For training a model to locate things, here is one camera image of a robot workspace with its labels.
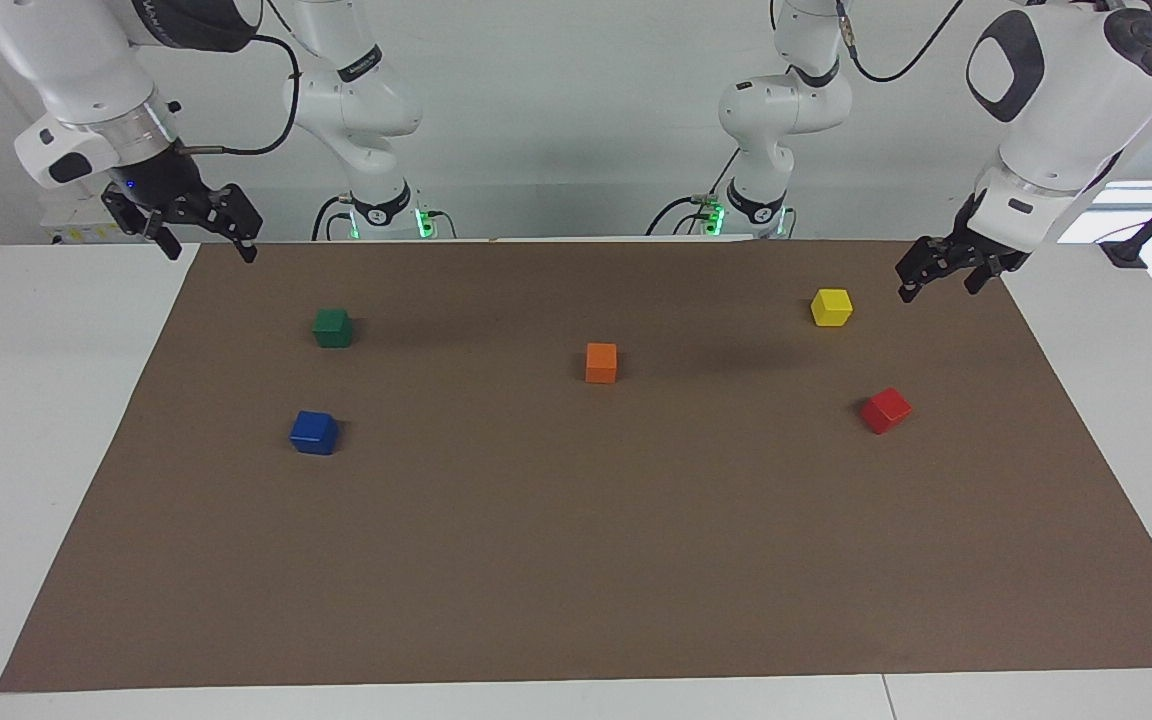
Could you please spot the brown table mat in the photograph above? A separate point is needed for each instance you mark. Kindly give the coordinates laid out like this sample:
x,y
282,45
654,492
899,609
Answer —
x,y
576,540

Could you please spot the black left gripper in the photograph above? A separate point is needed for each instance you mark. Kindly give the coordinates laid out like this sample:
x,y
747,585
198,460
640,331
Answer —
x,y
966,250

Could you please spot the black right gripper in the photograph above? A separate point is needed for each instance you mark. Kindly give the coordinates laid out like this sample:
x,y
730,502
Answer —
x,y
166,195

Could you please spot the green wooden block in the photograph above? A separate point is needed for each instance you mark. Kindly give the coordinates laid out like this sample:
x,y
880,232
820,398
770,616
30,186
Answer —
x,y
332,328

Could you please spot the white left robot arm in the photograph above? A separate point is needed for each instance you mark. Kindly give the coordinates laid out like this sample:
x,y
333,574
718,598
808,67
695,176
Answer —
x,y
1056,120

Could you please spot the white power box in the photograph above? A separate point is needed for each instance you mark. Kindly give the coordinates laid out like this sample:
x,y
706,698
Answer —
x,y
76,232

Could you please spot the orange wooden block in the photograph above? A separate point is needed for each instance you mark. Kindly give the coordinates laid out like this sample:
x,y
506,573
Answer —
x,y
601,363

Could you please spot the blue wooden block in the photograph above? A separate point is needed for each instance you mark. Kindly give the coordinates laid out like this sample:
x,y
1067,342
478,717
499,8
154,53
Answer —
x,y
313,433

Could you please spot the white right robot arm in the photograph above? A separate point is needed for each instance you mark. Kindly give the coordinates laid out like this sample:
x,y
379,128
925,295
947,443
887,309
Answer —
x,y
86,70

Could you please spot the red wooden block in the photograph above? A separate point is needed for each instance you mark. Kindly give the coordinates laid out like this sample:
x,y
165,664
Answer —
x,y
886,411

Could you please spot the yellow wooden block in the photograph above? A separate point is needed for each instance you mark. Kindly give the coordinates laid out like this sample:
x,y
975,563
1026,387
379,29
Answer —
x,y
831,307

